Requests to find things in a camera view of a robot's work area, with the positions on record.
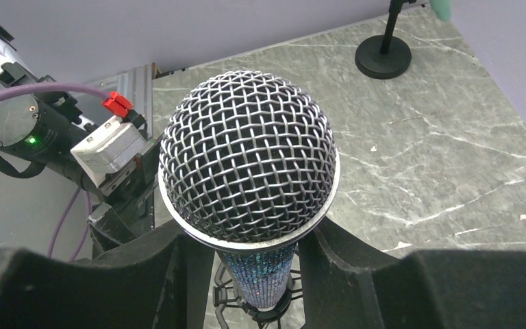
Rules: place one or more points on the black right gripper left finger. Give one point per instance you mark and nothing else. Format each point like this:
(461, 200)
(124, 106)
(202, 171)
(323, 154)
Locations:
(160, 280)

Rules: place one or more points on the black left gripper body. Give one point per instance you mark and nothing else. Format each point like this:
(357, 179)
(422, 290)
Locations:
(130, 191)

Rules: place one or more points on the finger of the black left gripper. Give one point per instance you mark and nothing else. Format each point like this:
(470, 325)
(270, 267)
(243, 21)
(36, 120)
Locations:
(110, 229)

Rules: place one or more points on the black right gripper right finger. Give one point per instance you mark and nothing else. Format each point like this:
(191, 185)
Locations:
(349, 284)

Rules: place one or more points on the black tripod shock-mount stand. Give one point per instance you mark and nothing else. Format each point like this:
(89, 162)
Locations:
(232, 310)

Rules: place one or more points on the silver glitter microphone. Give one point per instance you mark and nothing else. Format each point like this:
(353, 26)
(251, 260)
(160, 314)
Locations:
(248, 165)

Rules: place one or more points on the black round-base clip stand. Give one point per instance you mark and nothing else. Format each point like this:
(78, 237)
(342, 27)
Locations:
(384, 57)

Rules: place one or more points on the teal green microphone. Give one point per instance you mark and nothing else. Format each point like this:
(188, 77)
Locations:
(442, 9)

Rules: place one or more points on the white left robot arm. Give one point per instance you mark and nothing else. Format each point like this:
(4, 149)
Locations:
(41, 119)

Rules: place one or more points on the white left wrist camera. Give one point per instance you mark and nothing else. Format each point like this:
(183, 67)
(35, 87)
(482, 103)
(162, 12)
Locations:
(112, 145)

